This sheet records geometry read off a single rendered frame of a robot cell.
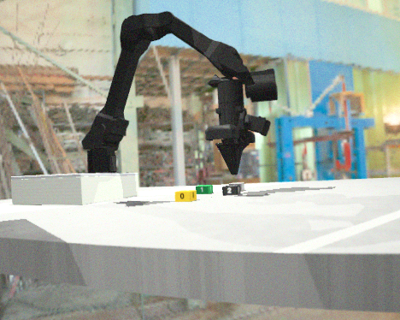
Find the green block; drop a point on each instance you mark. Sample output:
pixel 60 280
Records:
pixel 204 189

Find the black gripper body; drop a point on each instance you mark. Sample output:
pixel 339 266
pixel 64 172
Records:
pixel 229 113

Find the yellow block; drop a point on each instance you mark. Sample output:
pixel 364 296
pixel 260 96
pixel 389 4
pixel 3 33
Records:
pixel 185 196

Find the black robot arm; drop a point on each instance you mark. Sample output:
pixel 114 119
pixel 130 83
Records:
pixel 137 31

